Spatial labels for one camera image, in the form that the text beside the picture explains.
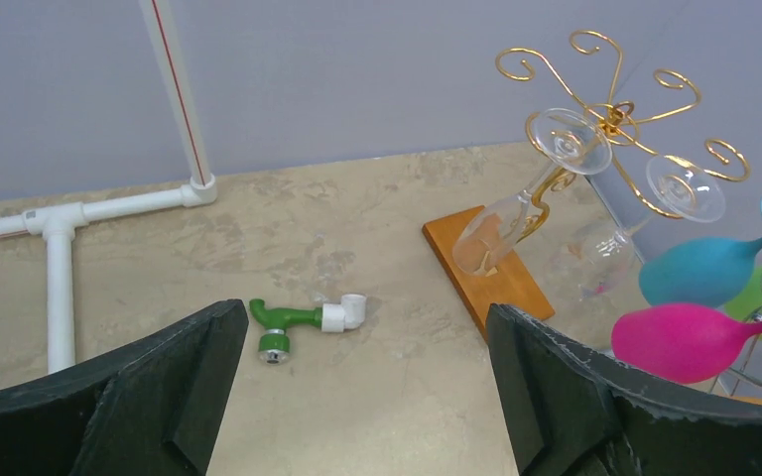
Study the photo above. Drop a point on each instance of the white PVC pipe frame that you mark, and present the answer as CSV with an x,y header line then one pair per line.
x,y
58,224

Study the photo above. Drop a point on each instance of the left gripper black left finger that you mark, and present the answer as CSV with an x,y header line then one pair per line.
x,y
151,407

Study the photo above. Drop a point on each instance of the wooden rack base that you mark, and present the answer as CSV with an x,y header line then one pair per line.
x,y
477,277

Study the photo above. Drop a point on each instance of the gold wire glass rack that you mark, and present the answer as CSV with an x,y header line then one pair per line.
x,y
615,119

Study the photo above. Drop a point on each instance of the clear wine glass left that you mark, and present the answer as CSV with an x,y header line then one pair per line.
x,y
572,146

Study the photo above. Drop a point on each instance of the pink wine glass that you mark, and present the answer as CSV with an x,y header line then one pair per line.
x,y
681,342

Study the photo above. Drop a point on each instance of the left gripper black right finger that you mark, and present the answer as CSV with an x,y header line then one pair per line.
x,y
571,410

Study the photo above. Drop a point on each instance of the blue wine glass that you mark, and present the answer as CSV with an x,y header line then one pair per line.
x,y
708,271

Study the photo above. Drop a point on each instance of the chrome wire glass rack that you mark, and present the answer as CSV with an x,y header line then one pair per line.
x,y
743,381

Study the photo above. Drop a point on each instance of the clear wine glass right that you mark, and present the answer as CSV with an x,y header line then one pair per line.
x,y
598,256

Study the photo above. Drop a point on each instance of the green faucet with white elbow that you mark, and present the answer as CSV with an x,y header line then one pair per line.
x,y
274,345

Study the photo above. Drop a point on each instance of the clear wine glass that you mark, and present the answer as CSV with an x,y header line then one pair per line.
x,y
572,146
598,256

